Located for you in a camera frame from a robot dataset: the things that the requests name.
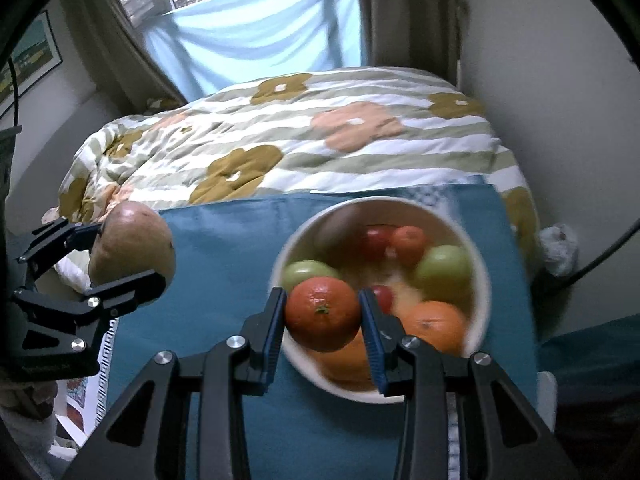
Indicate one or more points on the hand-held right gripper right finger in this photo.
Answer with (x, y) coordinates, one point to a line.
(370, 335)

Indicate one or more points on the colourful printed mat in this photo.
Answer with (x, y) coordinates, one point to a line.
(75, 395)

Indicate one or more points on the person's left forearm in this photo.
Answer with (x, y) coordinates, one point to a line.
(25, 410)

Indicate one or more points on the cream bowl with yellow centre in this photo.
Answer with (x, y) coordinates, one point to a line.
(325, 225)

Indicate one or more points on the beige curtain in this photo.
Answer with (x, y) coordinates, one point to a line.
(410, 10)
(100, 35)

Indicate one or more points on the small red tomato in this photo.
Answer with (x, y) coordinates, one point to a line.
(384, 297)
(375, 240)

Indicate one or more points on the dark teal cushion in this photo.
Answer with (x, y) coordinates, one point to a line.
(590, 350)

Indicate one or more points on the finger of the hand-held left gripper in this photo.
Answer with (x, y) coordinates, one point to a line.
(100, 300)
(55, 245)

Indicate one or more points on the brown potato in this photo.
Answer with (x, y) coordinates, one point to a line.
(130, 245)

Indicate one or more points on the light blue cloth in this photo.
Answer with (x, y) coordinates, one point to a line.
(260, 35)

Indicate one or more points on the large orange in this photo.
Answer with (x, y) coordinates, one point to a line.
(435, 327)

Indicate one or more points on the large green round fruit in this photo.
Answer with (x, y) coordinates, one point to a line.
(444, 270)

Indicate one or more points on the white plastic bag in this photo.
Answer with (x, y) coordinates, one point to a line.
(557, 250)

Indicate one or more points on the reddish orange tangerine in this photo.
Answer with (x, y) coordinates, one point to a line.
(320, 315)

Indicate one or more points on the striped floral blanket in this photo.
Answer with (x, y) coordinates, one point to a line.
(300, 135)

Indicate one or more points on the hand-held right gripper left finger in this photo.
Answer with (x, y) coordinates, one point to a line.
(277, 320)

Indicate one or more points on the small green apple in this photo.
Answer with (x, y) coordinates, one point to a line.
(302, 272)

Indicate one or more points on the framed wall poster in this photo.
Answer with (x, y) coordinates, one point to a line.
(30, 55)

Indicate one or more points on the teal cloth with triangle pattern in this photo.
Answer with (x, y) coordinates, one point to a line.
(210, 260)

